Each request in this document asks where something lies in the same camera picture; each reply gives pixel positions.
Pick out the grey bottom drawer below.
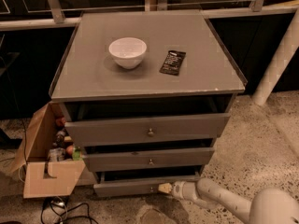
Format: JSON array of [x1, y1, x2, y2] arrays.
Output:
[[93, 167, 199, 197]]

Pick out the grey drawer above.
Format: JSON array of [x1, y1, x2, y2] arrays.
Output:
[[65, 113, 230, 147], [83, 147, 214, 172], [93, 167, 199, 197]]

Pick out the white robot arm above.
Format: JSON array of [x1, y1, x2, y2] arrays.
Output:
[[158, 178, 299, 224]]

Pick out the grey middle drawer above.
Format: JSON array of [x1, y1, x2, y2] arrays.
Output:
[[83, 147, 214, 172]]

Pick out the grey drawer cabinet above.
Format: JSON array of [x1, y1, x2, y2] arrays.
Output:
[[49, 9, 248, 180]]

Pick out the grey top drawer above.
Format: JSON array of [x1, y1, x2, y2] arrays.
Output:
[[65, 113, 230, 147]]

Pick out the green bottle in box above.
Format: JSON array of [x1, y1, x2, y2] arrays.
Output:
[[72, 147, 82, 161]]

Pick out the silver can in box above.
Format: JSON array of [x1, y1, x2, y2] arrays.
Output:
[[49, 147, 65, 162]]

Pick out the black snack packet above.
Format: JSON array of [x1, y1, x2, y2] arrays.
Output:
[[160, 50, 186, 76]]

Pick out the red item in box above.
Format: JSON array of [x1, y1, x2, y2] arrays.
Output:
[[55, 117, 65, 127]]

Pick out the open cardboard box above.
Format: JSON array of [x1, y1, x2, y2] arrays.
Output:
[[10, 103, 87, 199]]

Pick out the white ceramic bowl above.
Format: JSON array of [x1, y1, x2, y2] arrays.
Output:
[[108, 37, 147, 69]]

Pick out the white diagonal pole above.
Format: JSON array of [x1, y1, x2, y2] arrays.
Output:
[[252, 8, 299, 105]]

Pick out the metal window railing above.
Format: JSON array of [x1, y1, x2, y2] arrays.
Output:
[[0, 0, 298, 32]]

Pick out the black floor cables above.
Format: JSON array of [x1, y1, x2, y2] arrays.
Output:
[[40, 196, 99, 224]]

